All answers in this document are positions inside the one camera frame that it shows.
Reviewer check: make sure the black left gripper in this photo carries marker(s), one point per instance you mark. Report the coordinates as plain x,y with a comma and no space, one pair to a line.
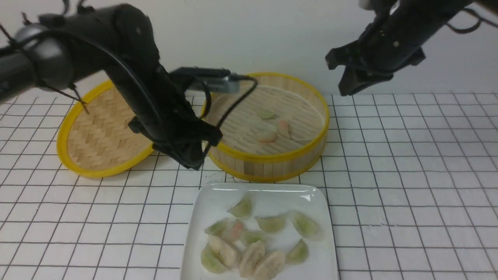
164,116

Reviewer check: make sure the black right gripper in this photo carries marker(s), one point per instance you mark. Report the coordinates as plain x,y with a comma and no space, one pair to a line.
379,52

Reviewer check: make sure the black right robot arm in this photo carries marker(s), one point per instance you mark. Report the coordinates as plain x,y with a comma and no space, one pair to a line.
434,14

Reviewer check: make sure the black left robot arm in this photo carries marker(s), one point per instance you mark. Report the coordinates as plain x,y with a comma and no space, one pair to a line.
58,51

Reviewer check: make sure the green dumpling plate top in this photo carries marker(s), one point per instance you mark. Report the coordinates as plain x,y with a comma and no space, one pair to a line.
243,208

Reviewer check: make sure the pink green dumpling plate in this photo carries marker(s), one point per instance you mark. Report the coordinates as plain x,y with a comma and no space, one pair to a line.
228,229

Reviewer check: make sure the white square plate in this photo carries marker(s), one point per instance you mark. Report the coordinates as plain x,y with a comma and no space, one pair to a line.
212,203

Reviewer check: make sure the green dumpling plate middle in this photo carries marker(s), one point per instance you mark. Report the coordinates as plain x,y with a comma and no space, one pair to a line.
249,237

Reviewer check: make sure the beige dumpling plate left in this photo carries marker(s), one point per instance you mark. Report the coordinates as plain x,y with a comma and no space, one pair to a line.
226,252

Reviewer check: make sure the beige dumpling plate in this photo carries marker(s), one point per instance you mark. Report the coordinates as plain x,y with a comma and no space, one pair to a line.
226,252
250,258
269,267

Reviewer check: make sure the green dumpling plate centre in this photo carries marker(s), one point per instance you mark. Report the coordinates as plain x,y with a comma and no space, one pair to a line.
271,224

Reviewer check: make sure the green dumpling plate lower left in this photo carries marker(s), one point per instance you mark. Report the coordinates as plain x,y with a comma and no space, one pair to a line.
210,262

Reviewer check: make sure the beige dumpling plate bottom right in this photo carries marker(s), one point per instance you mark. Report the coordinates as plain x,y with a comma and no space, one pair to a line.
269,267

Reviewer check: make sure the green dumpling plate lower right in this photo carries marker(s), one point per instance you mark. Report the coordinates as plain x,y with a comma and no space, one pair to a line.
298,254

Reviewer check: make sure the pale dumpling in steamer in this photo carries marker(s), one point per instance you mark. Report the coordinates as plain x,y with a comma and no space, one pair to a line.
266,136

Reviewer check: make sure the pink dumpling in steamer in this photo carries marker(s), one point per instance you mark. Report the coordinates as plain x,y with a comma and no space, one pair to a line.
282,128

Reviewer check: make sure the green dumpling in steamer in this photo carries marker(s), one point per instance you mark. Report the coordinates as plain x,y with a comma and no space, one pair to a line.
266,114

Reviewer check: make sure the bamboo steamer basket yellow rim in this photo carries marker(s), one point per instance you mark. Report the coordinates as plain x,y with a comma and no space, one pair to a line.
239,154

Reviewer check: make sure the woven bamboo steamer lid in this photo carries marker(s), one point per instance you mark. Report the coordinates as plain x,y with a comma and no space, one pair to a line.
95,141

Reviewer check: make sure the white black grid tablecloth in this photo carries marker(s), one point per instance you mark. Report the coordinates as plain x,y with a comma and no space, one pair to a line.
411,181

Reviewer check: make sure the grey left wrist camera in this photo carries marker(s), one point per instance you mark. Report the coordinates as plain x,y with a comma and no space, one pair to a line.
217,80

